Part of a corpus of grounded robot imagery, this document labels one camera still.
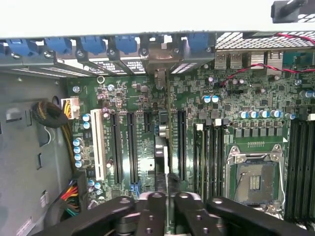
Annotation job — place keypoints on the white expansion slot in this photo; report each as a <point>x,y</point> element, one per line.
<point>98,147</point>

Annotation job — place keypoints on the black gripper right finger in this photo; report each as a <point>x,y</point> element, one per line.
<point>236,216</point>

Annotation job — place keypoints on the silver USB port block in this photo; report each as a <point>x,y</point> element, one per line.
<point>229,60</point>

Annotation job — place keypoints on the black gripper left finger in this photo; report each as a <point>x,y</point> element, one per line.
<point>98,216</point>

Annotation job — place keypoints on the CPU socket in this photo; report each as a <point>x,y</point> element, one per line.
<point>256,182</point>

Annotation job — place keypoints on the dark RAM stick with labels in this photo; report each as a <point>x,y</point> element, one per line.
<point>201,159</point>

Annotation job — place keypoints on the open black PC case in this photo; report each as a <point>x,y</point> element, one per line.
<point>24,147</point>

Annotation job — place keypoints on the white power connector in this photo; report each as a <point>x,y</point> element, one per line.
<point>71,108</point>

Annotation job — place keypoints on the silver network port block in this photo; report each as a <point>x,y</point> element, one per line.
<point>273,61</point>

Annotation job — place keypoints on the blue card retainer clip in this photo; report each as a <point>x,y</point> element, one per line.
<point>126,44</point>
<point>57,45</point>
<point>93,45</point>
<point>198,43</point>
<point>21,46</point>

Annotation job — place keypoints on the black RAM slot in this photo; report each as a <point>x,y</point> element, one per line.
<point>209,159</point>
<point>216,159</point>
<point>222,159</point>

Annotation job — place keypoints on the short black expansion slot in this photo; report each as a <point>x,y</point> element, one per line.
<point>147,123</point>

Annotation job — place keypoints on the long black expansion slot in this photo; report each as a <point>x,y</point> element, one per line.
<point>182,147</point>
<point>133,147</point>
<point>116,147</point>

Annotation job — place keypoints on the green motherboard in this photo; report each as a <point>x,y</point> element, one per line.
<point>246,103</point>

